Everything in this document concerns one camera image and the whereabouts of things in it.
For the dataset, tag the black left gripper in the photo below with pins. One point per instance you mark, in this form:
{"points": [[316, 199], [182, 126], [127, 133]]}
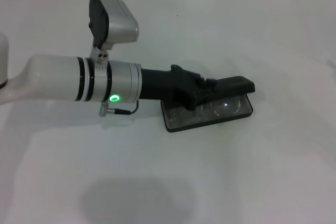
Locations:
{"points": [[168, 85]]}

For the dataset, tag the clear white glasses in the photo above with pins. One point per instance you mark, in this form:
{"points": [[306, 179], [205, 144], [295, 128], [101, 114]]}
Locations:
{"points": [[225, 107]]}

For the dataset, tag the black glasses case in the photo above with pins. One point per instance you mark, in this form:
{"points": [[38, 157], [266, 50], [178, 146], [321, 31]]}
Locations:
{"points": [[231, 85]]}

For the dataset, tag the small silver wrist connector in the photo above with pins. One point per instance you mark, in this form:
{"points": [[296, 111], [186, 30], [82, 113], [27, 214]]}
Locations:
{"points": [[102, 60]]}

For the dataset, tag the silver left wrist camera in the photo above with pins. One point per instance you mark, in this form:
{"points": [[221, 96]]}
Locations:
{"points": [[113, 22]]}

